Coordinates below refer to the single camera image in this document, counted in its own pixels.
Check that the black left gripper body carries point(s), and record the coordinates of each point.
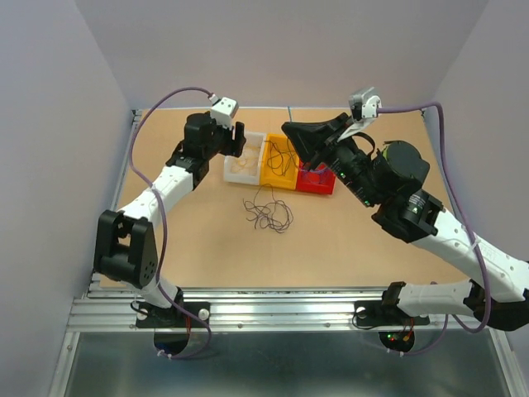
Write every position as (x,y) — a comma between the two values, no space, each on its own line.
(222,140)

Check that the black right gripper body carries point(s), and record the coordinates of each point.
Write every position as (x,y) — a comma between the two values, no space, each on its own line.
(350,165)

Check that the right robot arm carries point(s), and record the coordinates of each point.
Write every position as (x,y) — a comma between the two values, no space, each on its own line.
(390,179)

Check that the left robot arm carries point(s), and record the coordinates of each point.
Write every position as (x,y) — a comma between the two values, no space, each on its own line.
(125,248)

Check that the white plastic bin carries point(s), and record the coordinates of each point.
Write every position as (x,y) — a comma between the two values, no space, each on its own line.
(246,168)

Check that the yellow plastic bin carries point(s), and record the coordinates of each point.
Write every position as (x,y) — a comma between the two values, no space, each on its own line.
(280,163)

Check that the red plastic bin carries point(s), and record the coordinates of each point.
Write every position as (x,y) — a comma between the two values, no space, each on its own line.
(318,181)

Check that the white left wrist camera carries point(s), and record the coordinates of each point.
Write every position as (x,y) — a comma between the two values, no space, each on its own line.
(223,111)

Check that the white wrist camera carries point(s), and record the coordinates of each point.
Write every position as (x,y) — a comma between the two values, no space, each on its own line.
(223,111)
(364,105)

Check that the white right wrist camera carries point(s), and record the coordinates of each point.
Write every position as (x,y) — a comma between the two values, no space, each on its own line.
(364,105)

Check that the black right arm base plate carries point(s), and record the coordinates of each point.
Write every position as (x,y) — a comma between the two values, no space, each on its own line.
(372,314)

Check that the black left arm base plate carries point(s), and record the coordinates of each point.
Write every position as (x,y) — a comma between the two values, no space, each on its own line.
(149,316)

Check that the aluminium mounting rail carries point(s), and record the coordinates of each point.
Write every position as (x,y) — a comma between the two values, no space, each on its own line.
(232,310)

